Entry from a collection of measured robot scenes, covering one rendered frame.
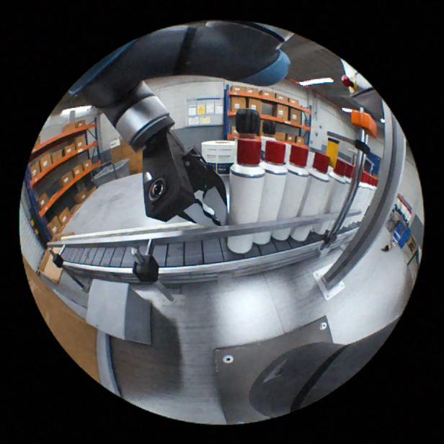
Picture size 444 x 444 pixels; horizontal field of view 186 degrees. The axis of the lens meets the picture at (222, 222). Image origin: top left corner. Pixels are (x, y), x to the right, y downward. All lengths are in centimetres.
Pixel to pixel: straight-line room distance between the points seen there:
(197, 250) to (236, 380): 25
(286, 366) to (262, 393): 5
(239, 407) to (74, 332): 29
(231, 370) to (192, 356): 9
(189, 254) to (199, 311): 12
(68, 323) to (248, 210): 39
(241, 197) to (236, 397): 29
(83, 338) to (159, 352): 17
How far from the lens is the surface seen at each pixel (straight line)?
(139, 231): 33
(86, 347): 36
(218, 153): 61
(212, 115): 459
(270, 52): 16
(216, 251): 28
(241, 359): 21
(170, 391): 32
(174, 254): 29
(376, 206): 27
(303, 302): 33
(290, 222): 25
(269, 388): 19
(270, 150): 22
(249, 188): 19
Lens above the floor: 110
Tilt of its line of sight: 39 degrees down
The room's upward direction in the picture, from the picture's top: straight up
